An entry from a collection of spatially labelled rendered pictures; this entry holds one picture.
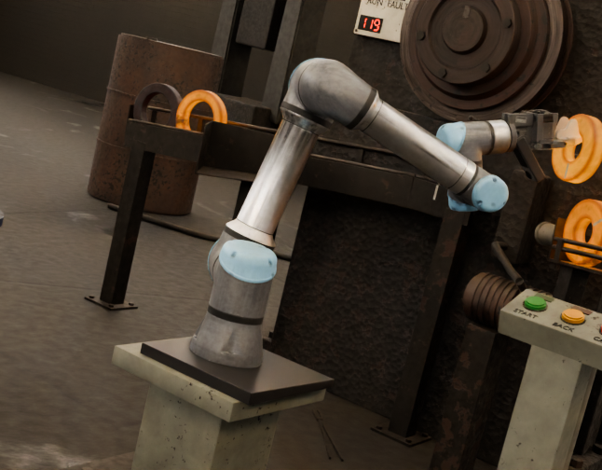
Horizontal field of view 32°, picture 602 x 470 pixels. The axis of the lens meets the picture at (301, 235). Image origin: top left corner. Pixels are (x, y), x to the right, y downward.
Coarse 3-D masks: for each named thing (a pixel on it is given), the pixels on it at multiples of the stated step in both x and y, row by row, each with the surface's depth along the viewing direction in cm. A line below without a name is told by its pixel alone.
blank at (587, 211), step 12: (588, 204) 244; (600, 204) 240; (576, 216) 247; (588, 216) 243; (600, 216) 239; (564, 228) 251; (576, 228) 247; (600, 228) 238; (576, 240) 246; (600, 240) 237; (600, 252) 238; (588, 264) 242
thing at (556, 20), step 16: (416, 0) 286; (560, 0) 263; (560, 16) 262; (560, 32) 262; (400, 48) 288; (560, 48) 263; (544, 64) 265; (560, 64) 269; (416, 80) 286; (544, 80) 265; (528, 96) 267; (448, 112) 280; (464, 112) 277; (480, 112) 275; (496, 112) 272; (512, 112) 270
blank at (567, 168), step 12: (588, 120) 234; (588, 132) 233; (600, 132) 232; (588, 144) 232; (600, 144) 231; (552, 156) 244; (564, 156) 240; (588, 156) 231; (600, 156) 231; (564, 168) 239; (576, 168) 234; (588, 168) 232; (564, 180) 238; (576, 180) 236
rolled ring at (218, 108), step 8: (192, 96) 333; (200, 96) 332; (208, 96) 330; (216, 96) 330; (184, 104) 335; (192, 104) 335; (216, 104) 328; (224, 104) 330; (184, 112) 335; (216, 112) 328; (224, 112) 329; (176, 120) 337; (184, 120) 336; (216, 120) 328; (224, 120) 328; (184, 128) 335
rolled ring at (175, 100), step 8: (144, 88) 344; (152, 88) 343; (160, 88) 341; (168, 88) 340; (144, 96) 344; (152, 96) 346; (168, 96) 340; (176, 96) 339; (136, 104) 346; (144, 104) 346; (176, 104) 338; (136, 112) 346; (144, 112) 347; (176, 112) 338; (144, 120) 346
